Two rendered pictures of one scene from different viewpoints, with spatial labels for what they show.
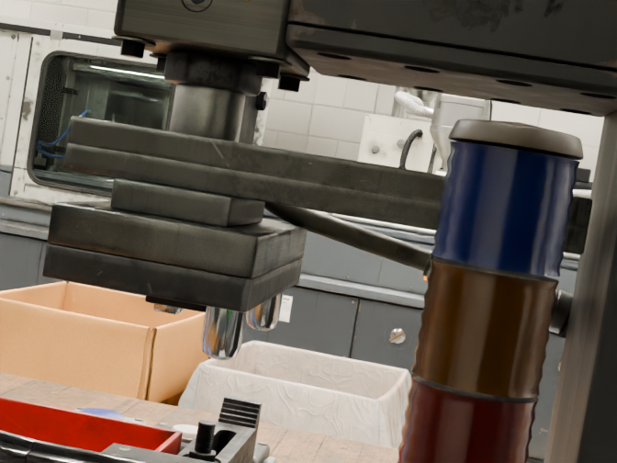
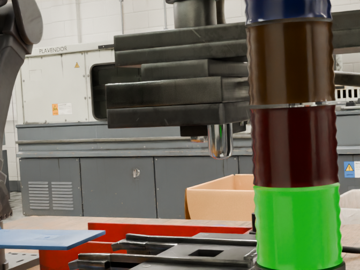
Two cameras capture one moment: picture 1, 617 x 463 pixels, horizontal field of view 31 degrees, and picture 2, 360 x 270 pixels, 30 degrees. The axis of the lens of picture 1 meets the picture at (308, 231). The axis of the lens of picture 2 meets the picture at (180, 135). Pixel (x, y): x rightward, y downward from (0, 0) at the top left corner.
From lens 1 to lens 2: 0.11 m
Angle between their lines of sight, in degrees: 18
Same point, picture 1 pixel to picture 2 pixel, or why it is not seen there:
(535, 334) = (314, 58)
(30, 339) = (216, 210)
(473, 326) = (269, 61)
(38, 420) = (174, 233)
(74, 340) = (241, 205)
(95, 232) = (130, 96)
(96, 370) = not seen: hidden behind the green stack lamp
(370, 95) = not seen: outside the picture
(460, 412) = (272, 120)
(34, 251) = (219, 163)
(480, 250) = (263, 10)
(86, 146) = (124, 51)
